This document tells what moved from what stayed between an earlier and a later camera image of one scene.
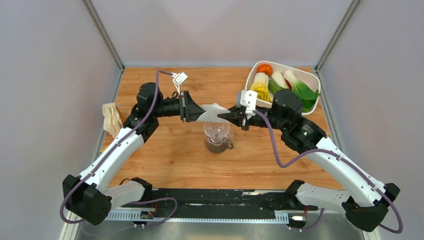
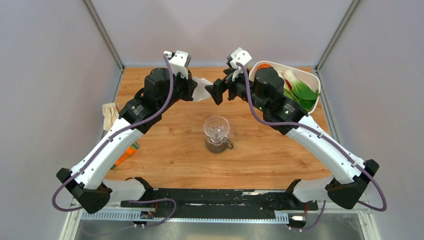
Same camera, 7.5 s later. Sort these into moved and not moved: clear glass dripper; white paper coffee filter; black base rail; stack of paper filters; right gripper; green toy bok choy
Moved: right gripper; white paper coffee filter
Not moved: green toy bok choy; clear glass dripper; black base rail; stack of paper filters
